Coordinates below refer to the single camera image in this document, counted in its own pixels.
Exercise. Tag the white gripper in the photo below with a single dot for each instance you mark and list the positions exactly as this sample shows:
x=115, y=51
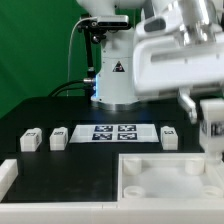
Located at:
x=173, y=56

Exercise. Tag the white square tabletop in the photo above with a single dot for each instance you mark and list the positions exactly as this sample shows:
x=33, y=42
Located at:
x=169, y=176

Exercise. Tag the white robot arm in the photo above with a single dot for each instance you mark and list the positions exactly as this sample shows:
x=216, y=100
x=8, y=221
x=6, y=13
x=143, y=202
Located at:
x=113, y=83

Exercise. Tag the white marker sheet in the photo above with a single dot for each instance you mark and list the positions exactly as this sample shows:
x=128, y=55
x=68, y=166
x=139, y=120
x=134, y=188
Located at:
x=114, y=133

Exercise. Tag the white left fence block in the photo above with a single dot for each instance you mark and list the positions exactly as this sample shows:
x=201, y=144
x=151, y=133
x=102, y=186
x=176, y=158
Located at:
x=8, y=174

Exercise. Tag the black camera on stand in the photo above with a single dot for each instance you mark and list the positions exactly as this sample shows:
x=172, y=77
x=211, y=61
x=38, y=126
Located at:
x=106, y=23

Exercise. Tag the white front fence wall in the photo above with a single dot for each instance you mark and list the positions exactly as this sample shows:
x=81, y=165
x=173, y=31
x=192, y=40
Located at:
x=71, y=213

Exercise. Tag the black camera stand pole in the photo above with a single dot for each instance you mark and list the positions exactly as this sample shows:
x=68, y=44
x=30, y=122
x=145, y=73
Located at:
x=89, y=56

